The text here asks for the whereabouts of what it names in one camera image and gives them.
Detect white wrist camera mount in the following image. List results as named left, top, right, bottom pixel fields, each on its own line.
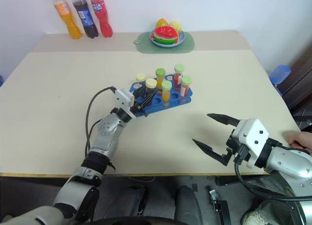
left=231, top=118, right=270, bottom=168
left=115, top=88, right=136, bottom=120

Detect green silicone mat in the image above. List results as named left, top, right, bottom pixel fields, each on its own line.
left=134, top=31, right=195, bottom=54

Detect blue test tube rack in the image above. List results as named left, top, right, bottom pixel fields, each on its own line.
left=128, top=73, right=193, bottom=118

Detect toy watermelon slice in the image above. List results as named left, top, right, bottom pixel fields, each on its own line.
left=151, top=26, right=180, bottom=45

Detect pale yellow toy fruit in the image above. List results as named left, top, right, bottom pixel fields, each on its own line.
left=169, top=20, right=183, bottom=34

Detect white sneaker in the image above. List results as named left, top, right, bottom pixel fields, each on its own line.
left=240, top=201, right=277, bottom=225

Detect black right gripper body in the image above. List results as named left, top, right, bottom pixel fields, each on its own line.
left=225, top=128, right=252, bottom=164

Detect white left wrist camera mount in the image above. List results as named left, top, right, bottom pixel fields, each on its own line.
left=115, top=88, right=136, bottom=120

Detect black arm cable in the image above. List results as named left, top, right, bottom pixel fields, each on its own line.
left=233, top=146, right=312, bottom=202
left=84, top=86, right=119, bottom=160

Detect green-capped red test tube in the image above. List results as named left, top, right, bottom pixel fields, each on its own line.
left=173, top=63, right=185, bottom=85
left=180, top=75, right=193, bottom=102

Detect bare person hand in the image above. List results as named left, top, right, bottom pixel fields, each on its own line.
left=283, top=131, right=312, bottom=155

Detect black mesh chair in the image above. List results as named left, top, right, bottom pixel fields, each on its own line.
left=215, top=171, right=294, bottom=200

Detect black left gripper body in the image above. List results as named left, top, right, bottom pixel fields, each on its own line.
left=129, top=101, right=149, bottom=118

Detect yellow-capped dark test tube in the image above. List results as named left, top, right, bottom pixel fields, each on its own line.
left=135, top=73, right=147, bottom=94
left=145, top=78, right=158, bottom=99

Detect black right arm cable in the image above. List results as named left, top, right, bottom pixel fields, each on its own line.
left=233, top=146, right=312, bottom=202

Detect dark rounded shape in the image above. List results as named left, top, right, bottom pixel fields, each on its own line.
left=173, top=185, right=204, bottom=225

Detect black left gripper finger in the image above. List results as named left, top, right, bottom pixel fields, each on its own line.
left=133, top=87, right=147, bottom=105
left=140, top=93, right=156, bottom=113

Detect dark brown cabinet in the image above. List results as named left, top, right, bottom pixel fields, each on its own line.
left=280, top=36, right=312, bottom=115

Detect green-capped orange test tube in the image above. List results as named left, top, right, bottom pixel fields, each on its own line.
left=160, top=80, right=173, bottom=106
left=155, top=67, right=167, bottom=89

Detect orange soda bottle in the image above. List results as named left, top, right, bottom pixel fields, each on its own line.
left=50, top=0, right=83, bottom=40

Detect blue stacked plastic stools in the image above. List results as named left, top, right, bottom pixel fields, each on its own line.
left=269, top=64, right=292, bottom=97

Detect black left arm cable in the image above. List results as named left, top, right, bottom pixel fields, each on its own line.
left=84, top=86, right=119, bottom=160

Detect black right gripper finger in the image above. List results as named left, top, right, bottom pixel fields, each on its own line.
left=192, top=138, right=232, bottom=167
left=206, top=113, right=239, bottom=128

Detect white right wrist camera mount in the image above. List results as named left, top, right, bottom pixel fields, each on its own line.
left=231, top=118, right=270, bottom=168

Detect metal caster bracket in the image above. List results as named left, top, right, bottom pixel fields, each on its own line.
left=208, top=189, right=232, bottom=225

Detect light blue plate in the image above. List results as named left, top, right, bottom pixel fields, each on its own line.
left=150, top=31, right=186, bottom=48

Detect dark cola bottle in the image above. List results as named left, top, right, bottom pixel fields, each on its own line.
left=71, top=0, right=99, bottom=39

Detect red soda bottle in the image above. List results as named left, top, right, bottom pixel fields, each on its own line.
left=89, top=0, right=114, bottom=38

